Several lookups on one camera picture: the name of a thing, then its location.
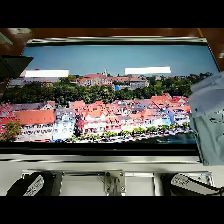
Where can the light blue T-shirt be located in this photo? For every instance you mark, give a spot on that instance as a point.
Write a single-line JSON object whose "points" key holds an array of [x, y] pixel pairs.
{"points": [[208, 130]]}

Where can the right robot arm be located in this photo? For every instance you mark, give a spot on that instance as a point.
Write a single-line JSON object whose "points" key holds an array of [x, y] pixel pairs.
{"points": [[191, 185]]}

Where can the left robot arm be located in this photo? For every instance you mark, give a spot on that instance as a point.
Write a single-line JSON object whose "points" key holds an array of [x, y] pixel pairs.
{"points": [[31, 185]]}

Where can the black garment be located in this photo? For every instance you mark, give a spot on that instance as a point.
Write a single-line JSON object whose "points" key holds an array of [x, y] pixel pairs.
{"points": [[13, 66]]}

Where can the silver frame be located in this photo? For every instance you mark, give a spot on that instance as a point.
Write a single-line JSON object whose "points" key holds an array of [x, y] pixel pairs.
{"points": [[90, 165]]}

